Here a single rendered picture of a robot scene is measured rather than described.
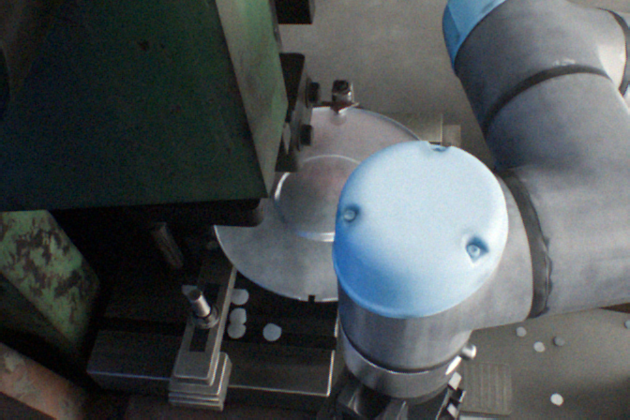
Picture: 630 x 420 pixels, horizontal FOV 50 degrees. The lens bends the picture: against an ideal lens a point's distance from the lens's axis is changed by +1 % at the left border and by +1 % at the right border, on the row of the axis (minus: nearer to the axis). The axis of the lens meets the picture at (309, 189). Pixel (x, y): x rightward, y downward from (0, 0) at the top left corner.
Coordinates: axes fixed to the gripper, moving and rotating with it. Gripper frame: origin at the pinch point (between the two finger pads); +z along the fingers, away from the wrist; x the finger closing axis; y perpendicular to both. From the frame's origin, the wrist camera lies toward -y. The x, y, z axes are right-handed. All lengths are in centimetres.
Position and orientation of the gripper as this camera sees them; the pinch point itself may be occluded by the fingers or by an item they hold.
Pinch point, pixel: (399, 413)
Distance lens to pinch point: 62.1
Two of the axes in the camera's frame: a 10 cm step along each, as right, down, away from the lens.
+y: -5.0, 7.2, -4.8
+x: 8.6, 3.8, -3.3
